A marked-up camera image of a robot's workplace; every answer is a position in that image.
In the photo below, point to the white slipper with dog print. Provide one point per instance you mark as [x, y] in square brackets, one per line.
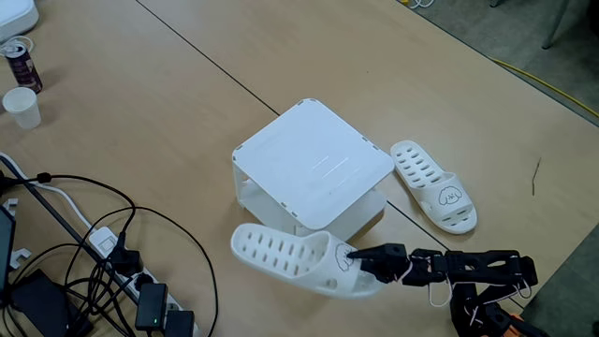
[416, 164]
[281, 253]

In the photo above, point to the white plastic shoe rack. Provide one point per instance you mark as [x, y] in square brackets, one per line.
[309, 164]

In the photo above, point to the black power adapter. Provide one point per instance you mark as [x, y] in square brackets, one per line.
[179, 325]

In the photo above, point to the black adapter with green light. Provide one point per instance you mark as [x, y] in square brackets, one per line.
[150, 304]

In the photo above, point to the black plug charger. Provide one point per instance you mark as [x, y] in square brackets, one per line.
[125, 262]

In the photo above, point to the white power strip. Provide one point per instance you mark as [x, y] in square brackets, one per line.
[105, 241]

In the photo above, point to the grey chair leg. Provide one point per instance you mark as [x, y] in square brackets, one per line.
[557, 25]

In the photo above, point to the black flat power brick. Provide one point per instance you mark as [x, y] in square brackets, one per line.
[42, 304]

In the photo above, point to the white paper cup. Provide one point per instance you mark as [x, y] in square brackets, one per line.
[21, 110]

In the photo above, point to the dark purple drink can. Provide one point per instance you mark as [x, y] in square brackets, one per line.
[25, 70]

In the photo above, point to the white flat device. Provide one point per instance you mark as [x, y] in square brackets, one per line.
[14, 16]

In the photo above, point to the white printed bracket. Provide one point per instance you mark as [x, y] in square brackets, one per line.
[21, 256]

